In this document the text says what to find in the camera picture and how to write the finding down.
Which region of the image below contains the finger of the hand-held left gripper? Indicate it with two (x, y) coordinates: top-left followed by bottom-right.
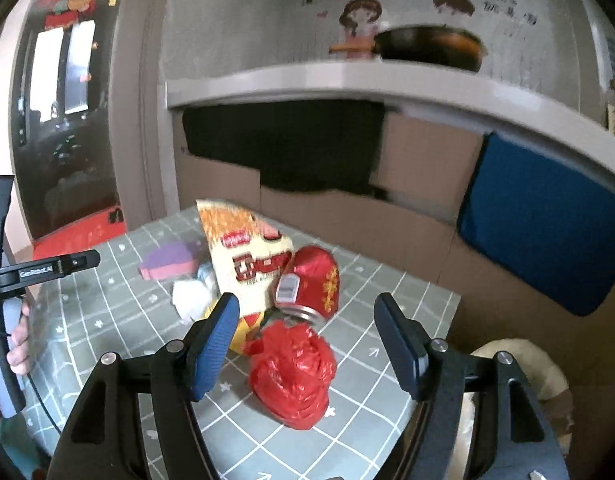
(18, 249), (101, 282)

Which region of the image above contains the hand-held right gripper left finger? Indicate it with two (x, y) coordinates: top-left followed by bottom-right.
(48, 292), (241, 480)

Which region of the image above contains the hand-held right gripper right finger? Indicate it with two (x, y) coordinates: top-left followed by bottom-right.
(373, 292), (571, 480)

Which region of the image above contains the red plastic bag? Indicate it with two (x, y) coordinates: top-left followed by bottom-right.
(242, 322), (338, 431)

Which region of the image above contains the red drink can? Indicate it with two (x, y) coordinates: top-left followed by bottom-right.
(274, 245), (341, 321)

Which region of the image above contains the yellow wafer snack packet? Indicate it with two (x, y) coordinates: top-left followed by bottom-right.
(196, 199), (296, 356)

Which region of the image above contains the white bin with plastic liner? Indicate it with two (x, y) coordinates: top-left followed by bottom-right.
(450, 338), (573, 480)

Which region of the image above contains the person's left hand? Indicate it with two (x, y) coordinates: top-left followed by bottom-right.
(0, 297), (32, 376)

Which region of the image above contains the red door mat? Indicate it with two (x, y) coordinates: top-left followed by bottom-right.
(32, 217), (128, 261)

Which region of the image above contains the small white tissue packet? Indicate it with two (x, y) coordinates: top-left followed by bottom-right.
(172, 262), (221, 323)

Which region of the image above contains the green checked tablecloth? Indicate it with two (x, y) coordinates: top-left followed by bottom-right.
(25, 205), (462, 480)

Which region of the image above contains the purple and pink sponge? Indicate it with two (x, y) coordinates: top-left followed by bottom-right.
(139, 240), (208, 281)

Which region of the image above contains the brown cardboard panel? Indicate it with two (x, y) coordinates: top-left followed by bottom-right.
(172, 107), (615, 386)

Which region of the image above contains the blue cloth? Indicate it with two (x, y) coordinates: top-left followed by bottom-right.
(456, 132), (615, 317)

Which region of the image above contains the black cloth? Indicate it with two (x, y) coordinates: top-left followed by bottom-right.
(182, 100), (388, 196)

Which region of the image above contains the white shelf board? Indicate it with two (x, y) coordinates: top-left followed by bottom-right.
(165, 60), (615, 156)

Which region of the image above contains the black frying pan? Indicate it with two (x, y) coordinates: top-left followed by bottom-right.
(330, 25), (489, 73)

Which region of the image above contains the black cable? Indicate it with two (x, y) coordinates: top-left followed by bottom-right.
(24, 372), (63, 438)

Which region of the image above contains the cartoon figure wall sticker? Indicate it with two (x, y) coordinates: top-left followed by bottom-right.
(337, 0), (383, 43)
(432, 0), (475, 17)

